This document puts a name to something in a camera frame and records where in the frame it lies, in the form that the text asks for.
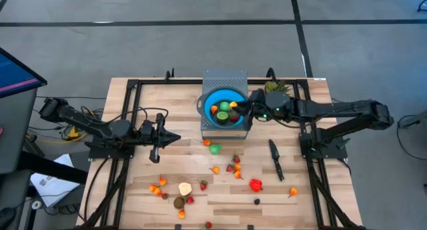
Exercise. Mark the black table clamp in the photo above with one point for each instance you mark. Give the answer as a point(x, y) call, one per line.
point(170, 75)
point(271, 73)

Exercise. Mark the red toy apple half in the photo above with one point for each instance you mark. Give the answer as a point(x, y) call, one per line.
point(185, 188)

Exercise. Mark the black table frame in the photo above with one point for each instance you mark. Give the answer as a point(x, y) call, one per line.
point(166, 82)

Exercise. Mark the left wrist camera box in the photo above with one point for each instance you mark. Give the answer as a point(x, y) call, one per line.
point(147, 125)

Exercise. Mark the brown toy kiwi half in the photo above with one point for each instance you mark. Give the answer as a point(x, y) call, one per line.
point(179, 202)

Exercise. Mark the grey perforated metal stand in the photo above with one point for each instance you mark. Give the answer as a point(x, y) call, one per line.
point(225, 78)

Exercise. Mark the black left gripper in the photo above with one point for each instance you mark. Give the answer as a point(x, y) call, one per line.
point(160, 140)

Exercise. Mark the green toy kiwi half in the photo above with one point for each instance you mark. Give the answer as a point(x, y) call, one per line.
point(222, 116)

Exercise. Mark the spiky green potted plant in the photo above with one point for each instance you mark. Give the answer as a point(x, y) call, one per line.
point(284, 87)

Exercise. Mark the black kitchen knife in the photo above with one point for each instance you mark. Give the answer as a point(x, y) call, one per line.
point(275, 156)

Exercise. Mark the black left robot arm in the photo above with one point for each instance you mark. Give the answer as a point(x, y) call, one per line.
point(86, 120)

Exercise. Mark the grey cabinet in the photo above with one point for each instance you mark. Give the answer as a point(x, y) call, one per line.
point(13, 130)

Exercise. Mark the blue collapsible colander grey rim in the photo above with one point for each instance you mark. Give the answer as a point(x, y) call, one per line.
point(213, 98)

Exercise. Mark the blue screen monitor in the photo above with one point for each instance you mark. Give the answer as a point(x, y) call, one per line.
point(16, 75)

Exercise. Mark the orange toy pear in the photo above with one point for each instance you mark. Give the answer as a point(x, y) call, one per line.
point(207, 142)
point(293, 191)
point(238, 174)

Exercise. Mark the red toy strawberry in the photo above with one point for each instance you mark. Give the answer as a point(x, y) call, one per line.
point(203, 185)
point(190, 200)
point(236, 158)
point(234, 117)
point(229, 168)
point(165, 196)
point(208, 225)

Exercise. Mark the red toy bell pepper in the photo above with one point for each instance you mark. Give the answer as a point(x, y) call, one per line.
point(255, 185)

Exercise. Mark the green toy fruit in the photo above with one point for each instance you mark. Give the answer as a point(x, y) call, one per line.
point(224, 106)
point(215, 149)

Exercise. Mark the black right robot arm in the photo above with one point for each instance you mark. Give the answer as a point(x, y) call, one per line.
point(333, 107)

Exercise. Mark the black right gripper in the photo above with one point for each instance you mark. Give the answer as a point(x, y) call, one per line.
point(258, 103)

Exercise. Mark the white paper sheet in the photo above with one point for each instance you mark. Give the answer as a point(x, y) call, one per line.
point(50, 190)

